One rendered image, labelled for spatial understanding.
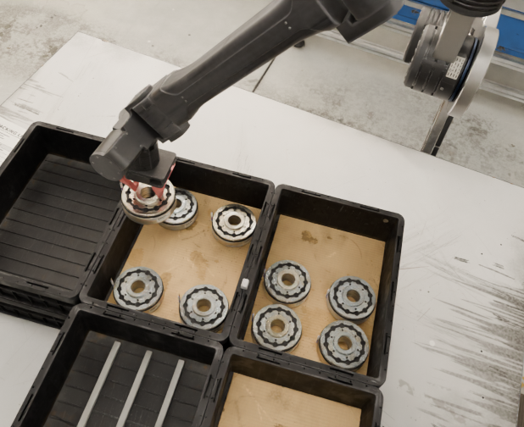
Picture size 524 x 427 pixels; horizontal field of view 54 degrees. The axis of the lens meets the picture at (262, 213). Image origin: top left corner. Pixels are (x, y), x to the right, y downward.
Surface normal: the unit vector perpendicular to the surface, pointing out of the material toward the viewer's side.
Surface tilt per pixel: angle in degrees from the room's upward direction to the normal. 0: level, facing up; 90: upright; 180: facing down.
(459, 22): 90
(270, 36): 89
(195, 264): 0
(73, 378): 0
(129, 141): 39
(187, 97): 89
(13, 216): 0
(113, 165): 89
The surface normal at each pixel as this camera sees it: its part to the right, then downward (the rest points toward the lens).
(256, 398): 0.08, -0.56
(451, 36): -0.38, 0.75
